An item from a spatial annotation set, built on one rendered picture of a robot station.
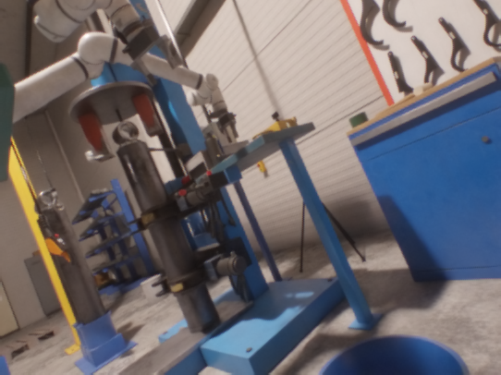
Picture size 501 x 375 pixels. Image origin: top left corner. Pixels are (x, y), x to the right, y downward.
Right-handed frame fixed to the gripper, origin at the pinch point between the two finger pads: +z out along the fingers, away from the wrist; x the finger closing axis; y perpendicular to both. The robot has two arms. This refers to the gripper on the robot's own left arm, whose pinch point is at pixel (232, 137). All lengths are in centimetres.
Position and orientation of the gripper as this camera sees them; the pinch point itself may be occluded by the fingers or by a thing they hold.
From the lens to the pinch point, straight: 189.3
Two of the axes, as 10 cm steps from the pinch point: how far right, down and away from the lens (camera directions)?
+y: 7.3, -2.6, 6.3
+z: 3.9, 9.2, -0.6
